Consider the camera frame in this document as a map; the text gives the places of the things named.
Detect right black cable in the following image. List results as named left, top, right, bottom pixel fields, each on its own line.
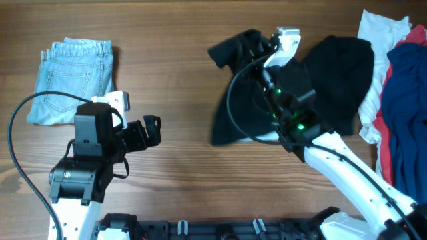
left=226, top=53, right=424, bottom=240

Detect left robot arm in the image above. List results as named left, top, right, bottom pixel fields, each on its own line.
left=48, top=103, right=161, bottom=239

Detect left black cable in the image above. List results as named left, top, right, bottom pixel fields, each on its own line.
left=7, top=91, right=95, bottom=240

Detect folded light blue jeans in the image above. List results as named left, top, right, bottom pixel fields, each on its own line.
left=27, top=37, right=114, bottom=125

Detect red garment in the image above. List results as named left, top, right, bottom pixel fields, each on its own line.
left=373, top=24, right=426, bottom=186

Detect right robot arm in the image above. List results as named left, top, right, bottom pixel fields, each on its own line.
left=258, top=67, right=426, bottom=239

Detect navy blue garment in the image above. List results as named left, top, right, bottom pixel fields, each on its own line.
left=382, top=43, right=426, bottom=204

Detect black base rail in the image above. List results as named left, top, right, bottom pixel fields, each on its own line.
left=91, top=213, right=325, bottom=240

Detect black shorts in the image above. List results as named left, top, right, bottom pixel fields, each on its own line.
left=208, top=29, right=374, bottom=146

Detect black cable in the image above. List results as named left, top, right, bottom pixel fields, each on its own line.
left=7, top=91, right=95, bottom=240
left=226, top=53, right=424, bottom=240

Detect white garment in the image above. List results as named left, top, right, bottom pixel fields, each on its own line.
left=358, top=10, right=412, bottom=156

